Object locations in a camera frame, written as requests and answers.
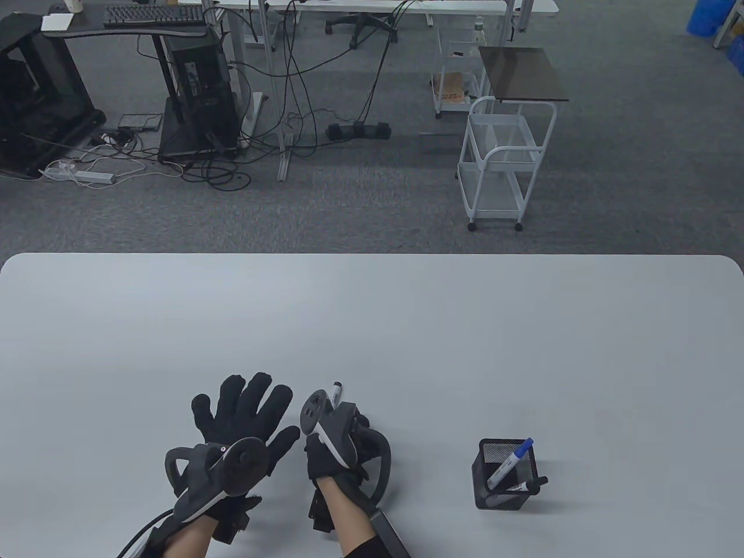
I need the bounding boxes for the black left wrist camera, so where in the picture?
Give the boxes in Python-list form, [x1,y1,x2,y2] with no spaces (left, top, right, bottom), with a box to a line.
[213,493,263,545]

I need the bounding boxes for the brown side table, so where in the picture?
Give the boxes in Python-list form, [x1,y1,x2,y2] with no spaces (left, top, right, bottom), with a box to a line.
[477,46,570,104]

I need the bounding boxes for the person's left hand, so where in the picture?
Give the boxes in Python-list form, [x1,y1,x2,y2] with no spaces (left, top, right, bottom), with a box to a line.
[191,372,301,467]

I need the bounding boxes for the black desk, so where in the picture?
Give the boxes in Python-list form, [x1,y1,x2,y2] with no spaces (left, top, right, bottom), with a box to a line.
[42,5,211,126]

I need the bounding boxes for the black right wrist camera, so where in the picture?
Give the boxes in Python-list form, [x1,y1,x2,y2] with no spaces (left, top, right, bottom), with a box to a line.
[307,487,337,533]

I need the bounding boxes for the blue bin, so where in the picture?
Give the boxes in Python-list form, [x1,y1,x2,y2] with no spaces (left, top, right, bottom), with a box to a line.
[686,0,744,37]

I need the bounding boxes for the person's right forearm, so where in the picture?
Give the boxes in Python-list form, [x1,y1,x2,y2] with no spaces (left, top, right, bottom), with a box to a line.
[320,479,385,558]

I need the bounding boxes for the black computer tower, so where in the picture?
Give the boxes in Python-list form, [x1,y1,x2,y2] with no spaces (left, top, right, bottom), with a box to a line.
[158,28,243,162]

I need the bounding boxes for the grey wrist controller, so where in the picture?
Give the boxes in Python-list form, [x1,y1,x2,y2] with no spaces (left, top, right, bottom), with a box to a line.
[164,437,270,527]
[300,389,392,507]

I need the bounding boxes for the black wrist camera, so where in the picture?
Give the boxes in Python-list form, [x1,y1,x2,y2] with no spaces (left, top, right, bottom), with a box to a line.
[307,487,337,533]
[213,493,263,545]

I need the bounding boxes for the white marker with blue cap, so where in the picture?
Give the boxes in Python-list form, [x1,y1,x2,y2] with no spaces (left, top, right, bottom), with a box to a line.
[487,438,534,489]

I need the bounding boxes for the grey right wrist controller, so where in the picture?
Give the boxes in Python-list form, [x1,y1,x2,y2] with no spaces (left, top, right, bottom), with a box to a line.
[300,389,392,507]

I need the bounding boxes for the black mesh pen holder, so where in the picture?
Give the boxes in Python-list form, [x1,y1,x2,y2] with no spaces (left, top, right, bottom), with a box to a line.
[471,438,539,512]

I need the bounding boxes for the grey left wrist controller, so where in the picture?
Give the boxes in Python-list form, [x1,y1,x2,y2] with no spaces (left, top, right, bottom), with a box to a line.
[164,437,270,527]

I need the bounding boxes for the black power strip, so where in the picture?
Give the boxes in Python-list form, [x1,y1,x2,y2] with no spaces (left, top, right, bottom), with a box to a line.
[325,121,392,142]

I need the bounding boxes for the white power strip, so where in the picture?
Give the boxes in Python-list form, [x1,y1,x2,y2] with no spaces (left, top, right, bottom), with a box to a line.
[38,161,116,186]

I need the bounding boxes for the black floor cables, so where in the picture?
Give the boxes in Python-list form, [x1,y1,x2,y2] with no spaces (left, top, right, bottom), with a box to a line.
[180,0,419,192]

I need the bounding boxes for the black office chair base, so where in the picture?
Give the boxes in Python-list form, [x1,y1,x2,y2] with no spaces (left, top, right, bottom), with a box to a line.
[324,10,399,51]

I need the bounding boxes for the white desk frame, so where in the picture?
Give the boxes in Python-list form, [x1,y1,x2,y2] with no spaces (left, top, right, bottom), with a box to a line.
[179,0,560,184]

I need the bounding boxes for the white wire trolley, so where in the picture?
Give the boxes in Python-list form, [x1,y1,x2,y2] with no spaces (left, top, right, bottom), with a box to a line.
[432,26,488,120]

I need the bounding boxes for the white rolling cart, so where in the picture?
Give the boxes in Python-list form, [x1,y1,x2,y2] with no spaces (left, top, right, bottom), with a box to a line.
[457,96,558,233]

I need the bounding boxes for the black cabinet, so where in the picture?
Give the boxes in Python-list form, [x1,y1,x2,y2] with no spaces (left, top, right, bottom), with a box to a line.
[0,12,108,180]

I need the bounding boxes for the person's left forearm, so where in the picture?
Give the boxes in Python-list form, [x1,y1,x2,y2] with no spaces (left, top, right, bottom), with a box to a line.
[163,514,214,558]

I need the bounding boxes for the black keyboard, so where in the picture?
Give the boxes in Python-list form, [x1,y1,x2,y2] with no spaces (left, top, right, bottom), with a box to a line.
[103,4,206,28]

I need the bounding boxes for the black glove cable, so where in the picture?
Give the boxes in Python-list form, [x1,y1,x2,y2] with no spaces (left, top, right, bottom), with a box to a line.
[115,507,176,558]

